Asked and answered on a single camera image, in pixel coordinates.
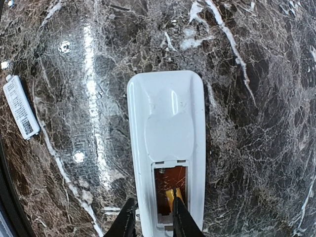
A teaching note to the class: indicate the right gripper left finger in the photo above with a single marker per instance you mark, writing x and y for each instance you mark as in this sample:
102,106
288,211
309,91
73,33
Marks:
124,224

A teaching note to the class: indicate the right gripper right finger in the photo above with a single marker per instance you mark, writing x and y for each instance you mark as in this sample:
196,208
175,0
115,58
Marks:
183,223

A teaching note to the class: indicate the orange battery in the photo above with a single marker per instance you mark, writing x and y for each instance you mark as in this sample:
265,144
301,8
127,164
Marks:
170,194

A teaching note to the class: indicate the white remote control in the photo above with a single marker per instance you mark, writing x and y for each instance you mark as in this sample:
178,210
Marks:
166,113

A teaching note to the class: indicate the white battery compartment cover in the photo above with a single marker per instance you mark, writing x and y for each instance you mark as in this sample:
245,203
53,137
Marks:
20,107

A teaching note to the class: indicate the black front rail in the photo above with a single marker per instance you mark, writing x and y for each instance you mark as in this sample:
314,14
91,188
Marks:
13,221

